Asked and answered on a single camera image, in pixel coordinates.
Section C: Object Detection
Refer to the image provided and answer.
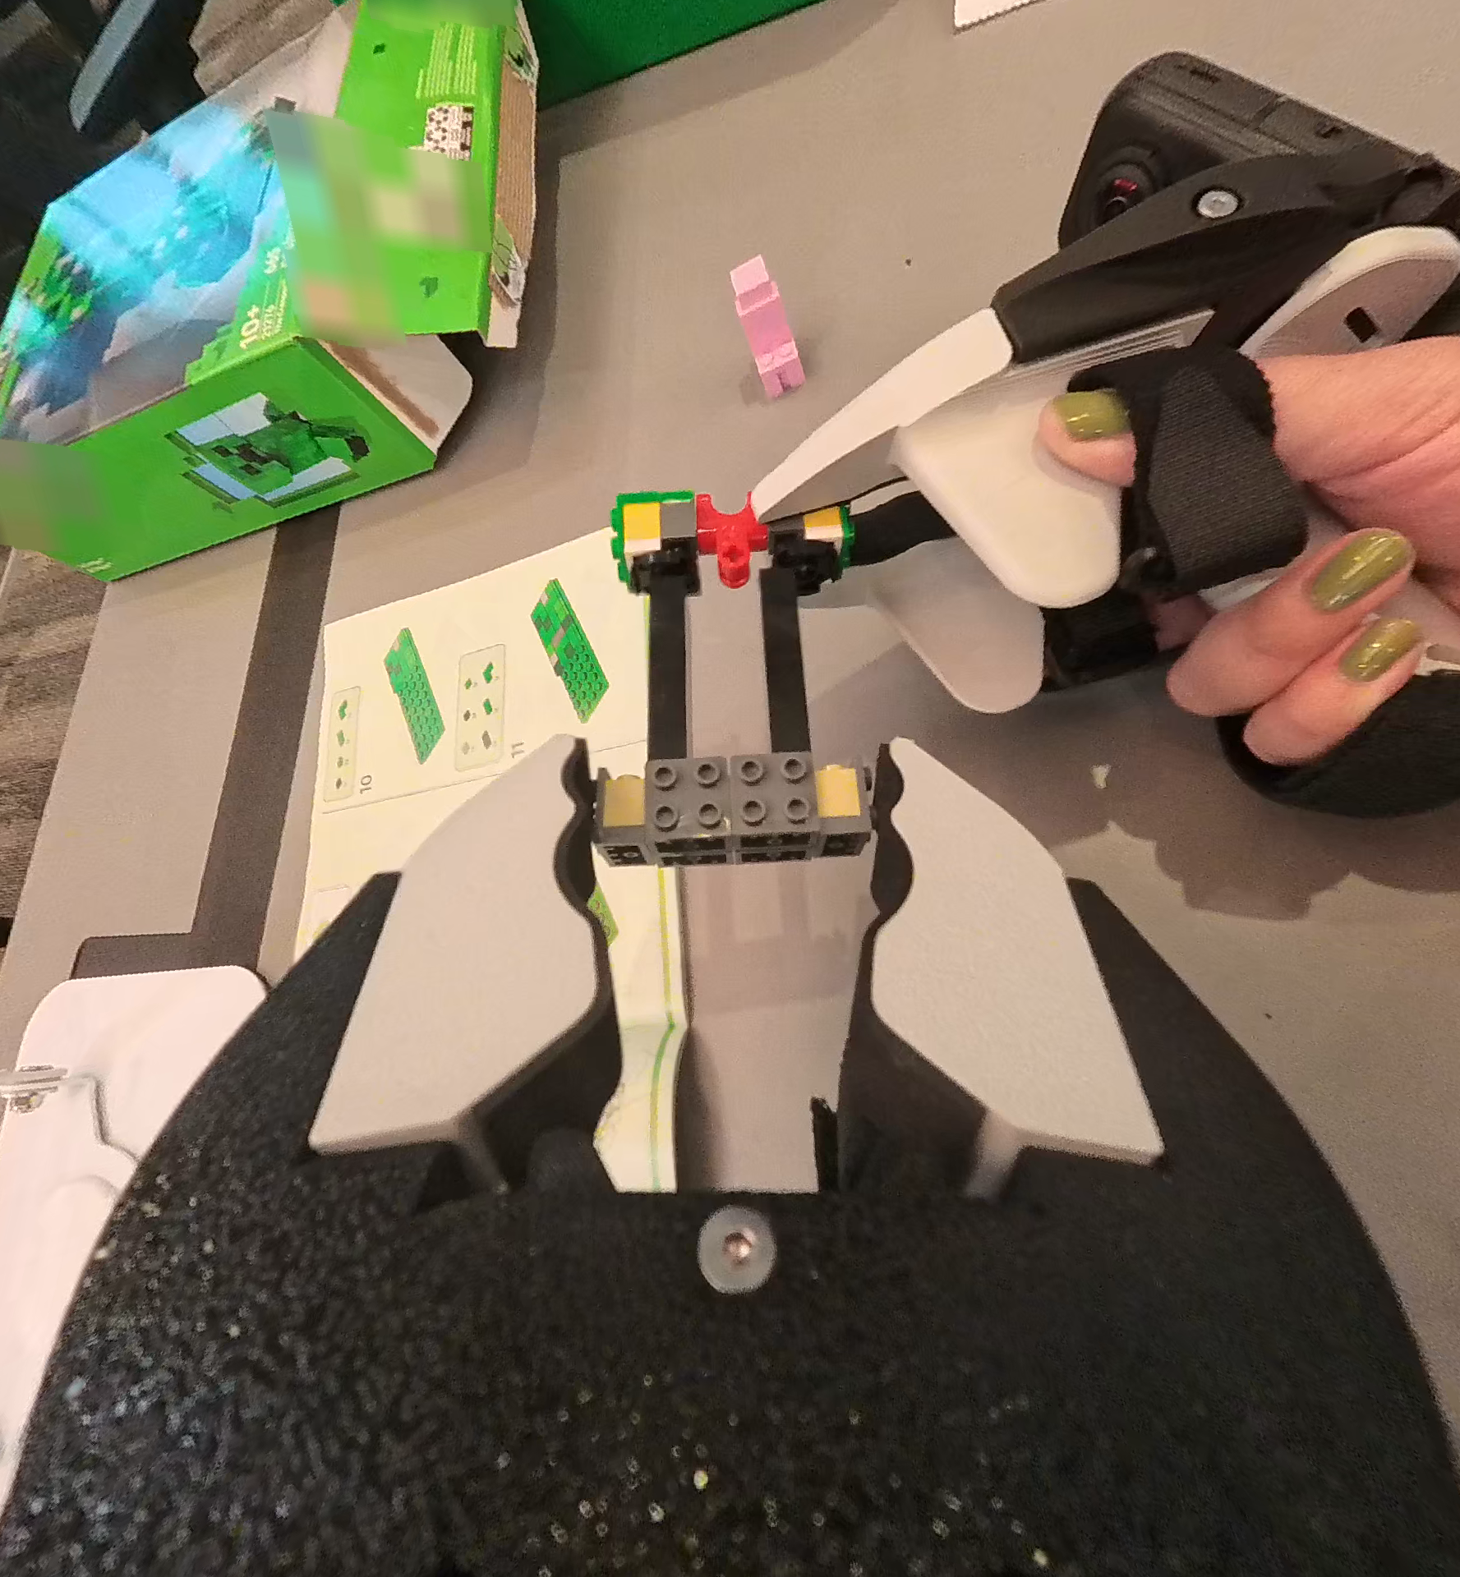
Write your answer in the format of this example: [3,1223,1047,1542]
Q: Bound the grey brick base black beams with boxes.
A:
[592,542,874,871]

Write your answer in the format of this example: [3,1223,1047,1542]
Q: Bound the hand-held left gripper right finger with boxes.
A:
[837,737,1167,1203]

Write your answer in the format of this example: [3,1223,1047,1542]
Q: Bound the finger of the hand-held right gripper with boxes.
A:
[867,571,1047,717]
[753,308,1017,522]

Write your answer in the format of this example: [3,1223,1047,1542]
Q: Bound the brick instruction booklet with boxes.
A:
[296,549,694,1194]

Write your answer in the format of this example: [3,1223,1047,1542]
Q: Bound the white metal base plate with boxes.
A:
[0,967,270,1577]

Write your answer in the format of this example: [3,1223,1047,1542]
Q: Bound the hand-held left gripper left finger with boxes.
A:
[307,737,627,1194]

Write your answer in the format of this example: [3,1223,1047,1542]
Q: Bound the green cardboard toy box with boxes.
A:
[0,0,541,584]

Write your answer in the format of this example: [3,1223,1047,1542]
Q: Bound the green red brick assembly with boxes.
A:
[608,486,854,596]

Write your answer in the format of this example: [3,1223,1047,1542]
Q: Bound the pink brick pig figure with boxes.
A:
[730,254,807,401]

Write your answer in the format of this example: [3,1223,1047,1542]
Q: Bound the person's right hand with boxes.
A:
[1037,327,1460,772]

